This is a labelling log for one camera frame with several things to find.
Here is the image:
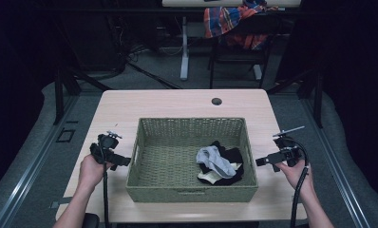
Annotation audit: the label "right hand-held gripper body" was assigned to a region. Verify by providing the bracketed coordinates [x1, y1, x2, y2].
[272, 125, 306, 173]

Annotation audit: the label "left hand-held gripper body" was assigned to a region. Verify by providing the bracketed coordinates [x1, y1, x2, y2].
[89, 130, 124, 172]

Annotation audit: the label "pile of socks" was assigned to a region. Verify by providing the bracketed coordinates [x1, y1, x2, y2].
[198, 140, 245, 187]

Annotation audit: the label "green woven basket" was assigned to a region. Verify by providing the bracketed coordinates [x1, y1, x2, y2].
[125, 117, 259, 204]

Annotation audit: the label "grey sock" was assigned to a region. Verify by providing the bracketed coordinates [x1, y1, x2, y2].
[195, 144, 237, 180]

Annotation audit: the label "cream and black sock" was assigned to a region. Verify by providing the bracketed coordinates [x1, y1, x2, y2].
[198, 161, 244, 186]

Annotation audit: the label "person's right hand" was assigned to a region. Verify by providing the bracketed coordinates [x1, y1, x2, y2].
[274, 158, 315, 192]

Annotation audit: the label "person's left hand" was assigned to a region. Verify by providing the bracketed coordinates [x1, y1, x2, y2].
[78, 154, 115, 190]

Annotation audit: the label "black metal stand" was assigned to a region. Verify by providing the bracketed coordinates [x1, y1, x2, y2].
[265, 67, 325, 129]
[51, 65, 113, 126]

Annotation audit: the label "black seat edge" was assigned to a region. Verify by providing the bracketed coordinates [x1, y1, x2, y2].
[82, 212, 101, 228]

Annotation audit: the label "grey tape strip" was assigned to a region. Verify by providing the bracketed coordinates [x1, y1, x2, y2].
[49, 196, 73, 210]

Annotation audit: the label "black chair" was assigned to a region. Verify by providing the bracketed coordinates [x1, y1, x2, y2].
[207, 11, 276, 90]

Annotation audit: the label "white background desk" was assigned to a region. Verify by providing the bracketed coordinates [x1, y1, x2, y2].
[161, 0, 303, 82]

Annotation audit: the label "plaid cloth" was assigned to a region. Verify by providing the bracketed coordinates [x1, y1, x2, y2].
[203, 0, 279, 50]

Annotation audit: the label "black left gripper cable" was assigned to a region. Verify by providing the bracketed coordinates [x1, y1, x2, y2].
[102, 162, 111, 228]

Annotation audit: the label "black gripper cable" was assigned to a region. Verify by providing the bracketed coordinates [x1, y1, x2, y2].
[284, 136, 311, 228]
[102, 162, 111, 228]

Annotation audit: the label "black floor socket frame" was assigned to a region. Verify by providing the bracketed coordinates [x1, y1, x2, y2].
[55, 119, 80, 143]

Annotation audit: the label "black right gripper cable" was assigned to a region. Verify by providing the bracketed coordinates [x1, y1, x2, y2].
[284, 136, 311, 228]

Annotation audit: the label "aluminium floor rail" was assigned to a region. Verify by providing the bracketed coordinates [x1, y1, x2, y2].
[0, 94, 81, 228]
[300, 97, 372, 228]

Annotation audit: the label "black floor cables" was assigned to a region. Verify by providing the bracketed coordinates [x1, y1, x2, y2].
[107, 15, 182, 90]

